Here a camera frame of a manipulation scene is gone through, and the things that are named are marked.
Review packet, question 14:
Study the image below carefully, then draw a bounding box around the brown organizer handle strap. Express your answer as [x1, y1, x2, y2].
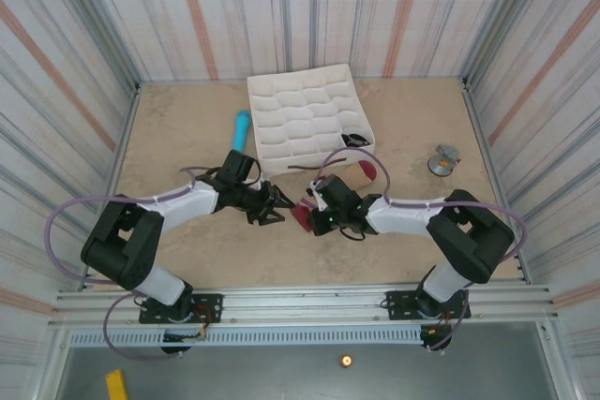
[287, 159, 349, 172]

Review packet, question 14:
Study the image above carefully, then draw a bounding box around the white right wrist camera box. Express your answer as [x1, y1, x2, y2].
[306, 177, 330, 213]

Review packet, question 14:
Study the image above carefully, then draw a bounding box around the grey slotted cable duct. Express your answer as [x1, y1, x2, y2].
[67, 327, 424, 347]

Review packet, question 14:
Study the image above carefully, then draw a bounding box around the white fabric organizer box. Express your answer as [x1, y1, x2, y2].
[246, 62, 377, 177]

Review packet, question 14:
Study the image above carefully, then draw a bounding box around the aluminium mounting rail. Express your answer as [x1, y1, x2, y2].
[48, 283, 563, 329]

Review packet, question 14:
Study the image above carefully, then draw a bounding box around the aluminium side profile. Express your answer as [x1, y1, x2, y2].
[77, 82, 143, 291]
[460, 75, 533, 285]

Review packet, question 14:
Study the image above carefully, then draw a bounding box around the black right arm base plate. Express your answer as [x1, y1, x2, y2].
[384, 289, 472, 321]

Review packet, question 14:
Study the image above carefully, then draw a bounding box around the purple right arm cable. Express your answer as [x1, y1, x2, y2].
[313, 146, 530, 353]

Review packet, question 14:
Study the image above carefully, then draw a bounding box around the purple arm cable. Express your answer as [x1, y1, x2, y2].
[313, 146, 530, 353]
[44, 165, 263, 362]

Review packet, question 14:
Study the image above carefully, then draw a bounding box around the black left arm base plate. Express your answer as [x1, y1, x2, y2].
[139, 293, 224, 325]

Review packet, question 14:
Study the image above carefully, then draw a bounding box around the black white striped sock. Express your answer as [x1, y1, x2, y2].
[340, 131, 372, 149]

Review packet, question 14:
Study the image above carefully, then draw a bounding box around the yellow block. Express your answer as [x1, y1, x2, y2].
[105, 369, 129, 400]

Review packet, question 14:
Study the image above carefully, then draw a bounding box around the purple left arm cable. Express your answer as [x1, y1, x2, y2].
[44, 165, 263, 362]

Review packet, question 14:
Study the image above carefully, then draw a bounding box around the small grey metal toy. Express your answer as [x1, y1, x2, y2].
[427, 142, 463, 177]

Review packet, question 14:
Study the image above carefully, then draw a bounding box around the turquoise plastic tube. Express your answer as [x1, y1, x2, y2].
[232, 110, 252, 154]

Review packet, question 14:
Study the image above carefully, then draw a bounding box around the beige sock with maroon toe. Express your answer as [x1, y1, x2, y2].
[291, 159, 379, 233]

